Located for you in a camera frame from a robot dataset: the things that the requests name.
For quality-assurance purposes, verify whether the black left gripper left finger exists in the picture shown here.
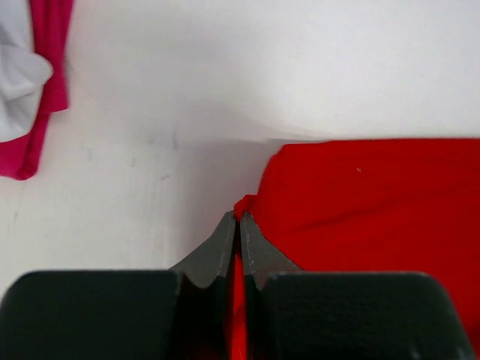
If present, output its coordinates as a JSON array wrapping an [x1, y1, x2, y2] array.
[[1, 212, 236, 359]]

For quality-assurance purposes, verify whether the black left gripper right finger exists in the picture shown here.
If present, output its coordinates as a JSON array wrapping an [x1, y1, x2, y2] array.
[[239, 214, 476, 359]]

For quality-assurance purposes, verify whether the red t shirt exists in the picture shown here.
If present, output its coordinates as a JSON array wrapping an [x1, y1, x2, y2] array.
[[234, 139, 479, 348]]

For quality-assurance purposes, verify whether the folded white t shirt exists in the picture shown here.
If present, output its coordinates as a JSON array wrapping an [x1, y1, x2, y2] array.
[[1, 0, 53, 143]]

